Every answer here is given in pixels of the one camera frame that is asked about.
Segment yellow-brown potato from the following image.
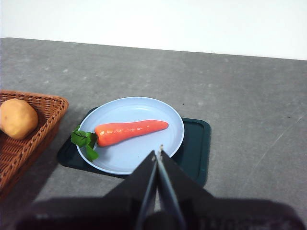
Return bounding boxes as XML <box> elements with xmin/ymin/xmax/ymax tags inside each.
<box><xmin>0</xmin><ymin>99</ymin><xmax>39</xmax><ymax>140</ymax></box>

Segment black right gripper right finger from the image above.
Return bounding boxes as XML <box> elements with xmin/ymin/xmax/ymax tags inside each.
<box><xmin>157</xmin><ymin>145</ymin><xmax>305</xmax><ymax>230</ymax></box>

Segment brown wicker basket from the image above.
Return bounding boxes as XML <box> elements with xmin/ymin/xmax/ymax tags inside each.
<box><xmin>0</xmin><ymin>90</ymin><xmax>70</xmax><ymax>200</ymax></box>

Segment orange carrot with green leaves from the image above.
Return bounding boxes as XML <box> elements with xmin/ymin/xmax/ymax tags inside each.
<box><xmin>71</xmin><ymin>119</ymin><xmax>169</xmax><ymax>162</ymax></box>

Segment dark green flat tray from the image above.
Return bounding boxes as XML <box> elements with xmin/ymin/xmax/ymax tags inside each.
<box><xmin>57</xmin><ymin>106</ymin><xmax>212</xmax><ymax>189</ymax></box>

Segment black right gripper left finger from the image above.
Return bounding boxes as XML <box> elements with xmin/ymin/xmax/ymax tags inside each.
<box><xmin>14</xmin><ymin>149</ymin><xmax>159</xmax><ymax>230</ymax></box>

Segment light blue plate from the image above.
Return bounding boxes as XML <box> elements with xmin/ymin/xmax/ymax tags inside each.
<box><xmin>76</xmin><ymin>96</ymin><xmax>186</xmax><ymax>176</ymax></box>

